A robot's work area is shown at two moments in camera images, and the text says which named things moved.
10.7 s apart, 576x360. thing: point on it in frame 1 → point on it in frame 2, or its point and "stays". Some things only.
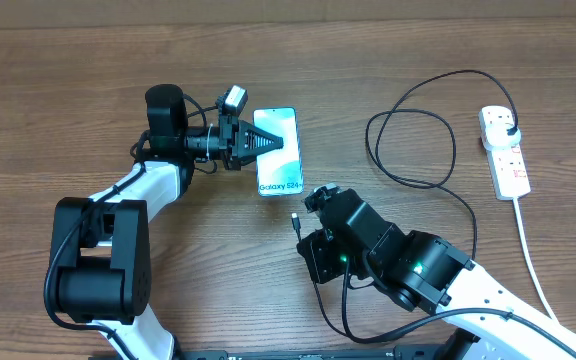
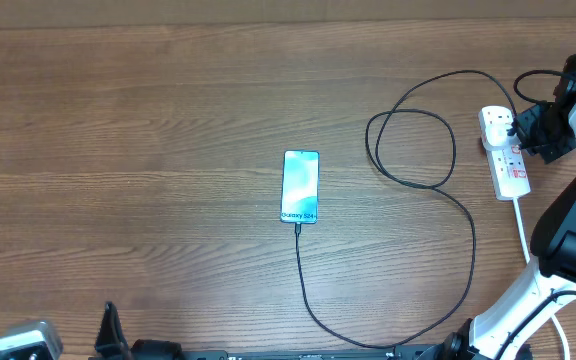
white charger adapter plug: x=496 y=137 stays
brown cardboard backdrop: x=11 y=14 stays
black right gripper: x=321 y=253 → x=523 y=125
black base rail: x=404 y=352 stays
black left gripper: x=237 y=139 → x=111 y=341
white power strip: x=504 y=159 stays
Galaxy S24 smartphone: x=279 y=173 → x=300 y=181
